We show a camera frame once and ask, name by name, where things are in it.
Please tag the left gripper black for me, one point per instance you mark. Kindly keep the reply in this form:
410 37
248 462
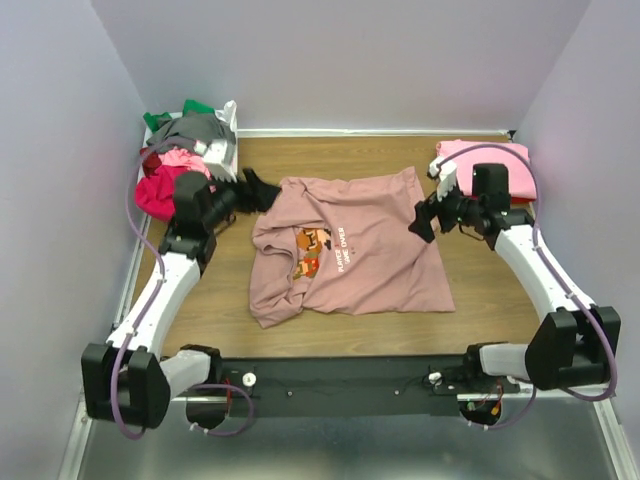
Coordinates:
245 195

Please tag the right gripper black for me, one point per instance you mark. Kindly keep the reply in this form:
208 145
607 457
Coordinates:
435 215

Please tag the dusty pink printed t-shirt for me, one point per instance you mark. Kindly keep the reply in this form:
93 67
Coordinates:
345 246

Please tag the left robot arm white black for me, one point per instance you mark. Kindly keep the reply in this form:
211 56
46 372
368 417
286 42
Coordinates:
126 380

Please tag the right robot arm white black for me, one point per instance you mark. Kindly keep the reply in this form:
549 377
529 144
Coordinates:
576 340

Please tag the white laundry basket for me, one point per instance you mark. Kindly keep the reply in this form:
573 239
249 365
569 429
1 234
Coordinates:
227 114

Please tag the pink t-shirt in basket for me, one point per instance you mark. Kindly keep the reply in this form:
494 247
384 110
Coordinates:
179 157

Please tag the folded red t-shirt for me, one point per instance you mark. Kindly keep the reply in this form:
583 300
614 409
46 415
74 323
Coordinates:
520 200

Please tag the grey t-shirt in basket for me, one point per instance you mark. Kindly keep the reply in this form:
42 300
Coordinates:
202 127

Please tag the magenta t-shirt in basket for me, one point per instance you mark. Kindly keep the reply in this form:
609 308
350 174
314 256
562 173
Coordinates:
154 194

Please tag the folded light pink t-shirt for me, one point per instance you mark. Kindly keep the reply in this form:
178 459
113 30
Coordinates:
521 183

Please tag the dark red t-shirt in basket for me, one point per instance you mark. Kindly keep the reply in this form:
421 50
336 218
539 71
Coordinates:
150 163

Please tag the green t-shirt in basket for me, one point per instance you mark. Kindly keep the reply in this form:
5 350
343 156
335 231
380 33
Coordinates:
155 121

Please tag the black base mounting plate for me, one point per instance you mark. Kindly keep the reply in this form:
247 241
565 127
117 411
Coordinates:
339 387

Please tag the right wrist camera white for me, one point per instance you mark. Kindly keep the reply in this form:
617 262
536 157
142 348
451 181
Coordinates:
444 173

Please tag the aluminium frame rail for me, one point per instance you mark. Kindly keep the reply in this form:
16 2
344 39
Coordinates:
94 402

